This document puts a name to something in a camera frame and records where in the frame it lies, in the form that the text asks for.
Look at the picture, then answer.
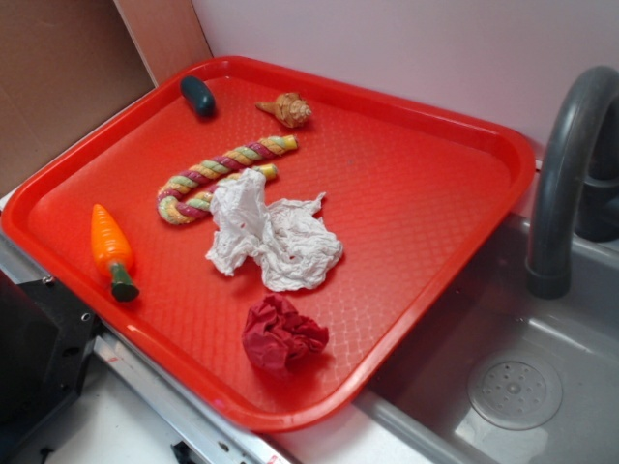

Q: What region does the dark green plastic pickle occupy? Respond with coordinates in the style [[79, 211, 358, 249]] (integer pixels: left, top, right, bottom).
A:
[[180, 75, 216, 117]]

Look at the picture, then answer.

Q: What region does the crumpled white paper towel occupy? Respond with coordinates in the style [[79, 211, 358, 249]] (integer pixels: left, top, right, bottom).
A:
[[206, 170, 344, 292]]

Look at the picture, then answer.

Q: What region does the red plastic tray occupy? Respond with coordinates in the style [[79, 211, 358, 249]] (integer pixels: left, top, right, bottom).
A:
[[2, 57, 535, 432]]

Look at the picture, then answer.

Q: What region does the crumpled red paper ball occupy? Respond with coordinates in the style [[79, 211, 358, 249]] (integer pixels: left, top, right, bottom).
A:
[[241, 293, 330, 374]]

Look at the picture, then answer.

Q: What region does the tan seashell toy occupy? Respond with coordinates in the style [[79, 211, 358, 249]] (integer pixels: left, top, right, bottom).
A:
[[255, 92, 312, 129]]

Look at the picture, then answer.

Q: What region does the orange plastic carrot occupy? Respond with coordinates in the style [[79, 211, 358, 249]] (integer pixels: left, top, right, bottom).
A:
[[91, 204, 139, 303]]

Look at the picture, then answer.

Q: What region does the grey plastic sink basin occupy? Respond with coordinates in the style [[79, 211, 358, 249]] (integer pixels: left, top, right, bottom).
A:
[[355, 212, 619, 464]]

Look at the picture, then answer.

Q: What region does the grey toy faucet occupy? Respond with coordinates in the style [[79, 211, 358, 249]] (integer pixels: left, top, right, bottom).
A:
[[525, 66, 618, 299]]

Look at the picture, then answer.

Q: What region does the brown cardboard panel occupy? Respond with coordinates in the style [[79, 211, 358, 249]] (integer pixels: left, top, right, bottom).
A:
[[0, 0, 213, 195]]

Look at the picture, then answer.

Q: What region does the twisted rope candy cane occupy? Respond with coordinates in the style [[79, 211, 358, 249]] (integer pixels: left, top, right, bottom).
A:
[[157, 135, 299, 225]]

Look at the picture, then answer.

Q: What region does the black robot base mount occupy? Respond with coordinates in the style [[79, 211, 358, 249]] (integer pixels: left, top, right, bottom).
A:
[[1, 275, 100, 454]]

